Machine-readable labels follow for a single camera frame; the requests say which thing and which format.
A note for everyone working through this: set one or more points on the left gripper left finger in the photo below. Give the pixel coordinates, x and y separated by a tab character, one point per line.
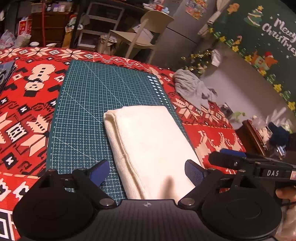
88	182

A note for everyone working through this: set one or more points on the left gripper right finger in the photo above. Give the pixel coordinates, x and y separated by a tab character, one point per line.
205	182

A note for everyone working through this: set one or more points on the cream knit sweater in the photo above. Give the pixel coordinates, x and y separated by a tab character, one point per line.
149	151

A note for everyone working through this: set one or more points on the person's right hand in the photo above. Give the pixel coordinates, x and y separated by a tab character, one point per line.
286	230

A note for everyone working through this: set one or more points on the green cutting mat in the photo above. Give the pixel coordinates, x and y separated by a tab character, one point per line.
77	136

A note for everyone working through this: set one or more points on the grey crumpled garment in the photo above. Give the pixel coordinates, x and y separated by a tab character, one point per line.
193	90

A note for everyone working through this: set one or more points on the red patterned Christmas blanket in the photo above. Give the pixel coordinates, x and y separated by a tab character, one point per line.
27	106

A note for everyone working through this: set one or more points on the small decorated Christmas tree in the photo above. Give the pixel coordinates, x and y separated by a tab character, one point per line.
197	63

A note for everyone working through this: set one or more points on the green Christmas banner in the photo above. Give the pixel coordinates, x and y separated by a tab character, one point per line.
263	34

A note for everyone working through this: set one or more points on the folded blue denim jeans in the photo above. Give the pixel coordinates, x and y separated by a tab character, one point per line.
6	71

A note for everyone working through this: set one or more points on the grey refrigerator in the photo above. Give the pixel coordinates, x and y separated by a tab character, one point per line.
180	38

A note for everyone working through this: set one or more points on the dark wooden drawer cabinet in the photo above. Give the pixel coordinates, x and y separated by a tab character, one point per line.
54	24

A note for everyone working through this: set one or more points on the white shelf unit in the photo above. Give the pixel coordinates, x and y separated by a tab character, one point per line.
102	18

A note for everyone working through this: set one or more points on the white printed plastic bag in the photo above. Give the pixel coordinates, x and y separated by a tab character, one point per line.
7	40

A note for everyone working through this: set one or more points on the beige plastic chair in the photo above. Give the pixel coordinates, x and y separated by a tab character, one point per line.
154	21

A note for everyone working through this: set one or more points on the red gift box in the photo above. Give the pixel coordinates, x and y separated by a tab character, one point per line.
25	27

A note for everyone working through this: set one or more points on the dark wooden desk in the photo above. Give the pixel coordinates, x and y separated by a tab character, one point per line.
134	10

